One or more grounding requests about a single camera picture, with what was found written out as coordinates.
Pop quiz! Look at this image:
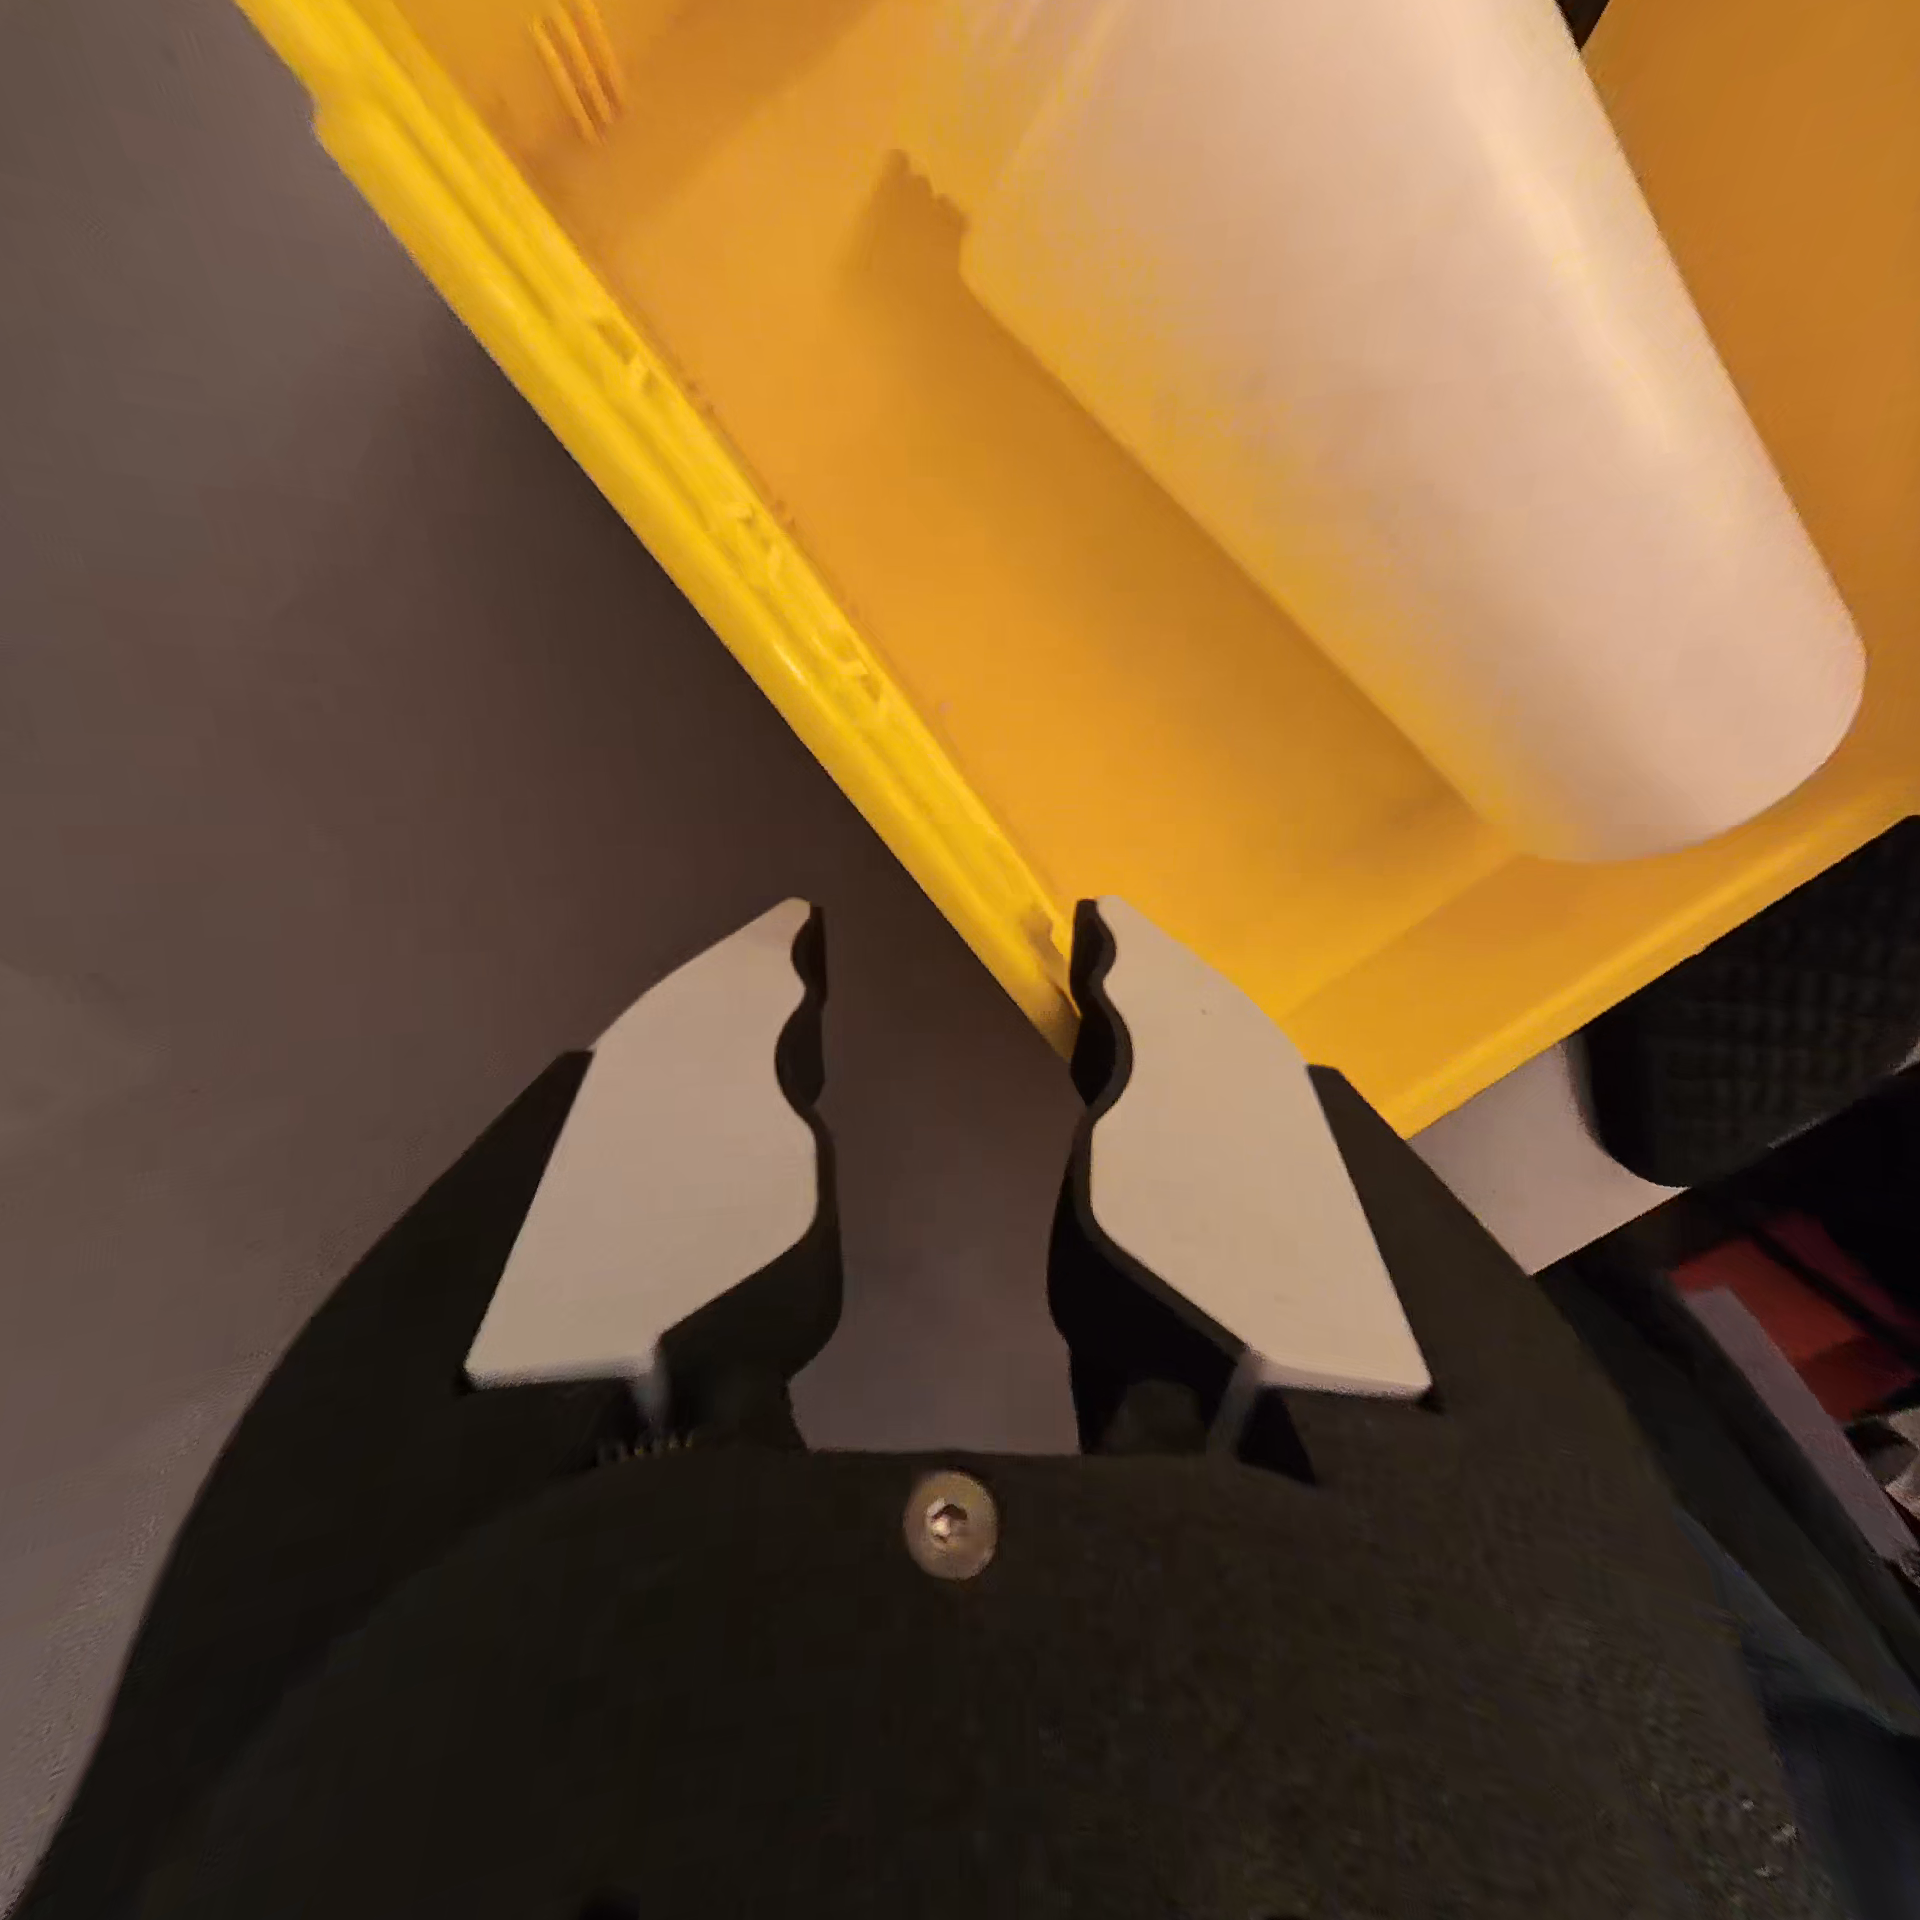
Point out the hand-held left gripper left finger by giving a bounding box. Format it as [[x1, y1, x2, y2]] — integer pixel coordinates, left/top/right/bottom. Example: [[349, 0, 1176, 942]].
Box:
[[465, 899, 843, 1446]]

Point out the red object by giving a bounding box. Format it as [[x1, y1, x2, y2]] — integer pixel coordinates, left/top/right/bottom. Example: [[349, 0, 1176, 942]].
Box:
[[1668, 1213, 1920, 1413]]

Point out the white plastic bottle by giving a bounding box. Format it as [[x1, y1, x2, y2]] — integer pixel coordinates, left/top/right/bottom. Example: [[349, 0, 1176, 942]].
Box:
[[958, 0, 1870, 867]]

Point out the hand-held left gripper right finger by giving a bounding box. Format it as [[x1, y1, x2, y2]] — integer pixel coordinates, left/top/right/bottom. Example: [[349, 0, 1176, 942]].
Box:
[[1045, 899, 1434, 1457]]

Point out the yellow plastic bin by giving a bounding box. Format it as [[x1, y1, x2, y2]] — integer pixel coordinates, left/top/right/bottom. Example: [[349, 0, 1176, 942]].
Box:
[[232, 0, 1920, 1140]]

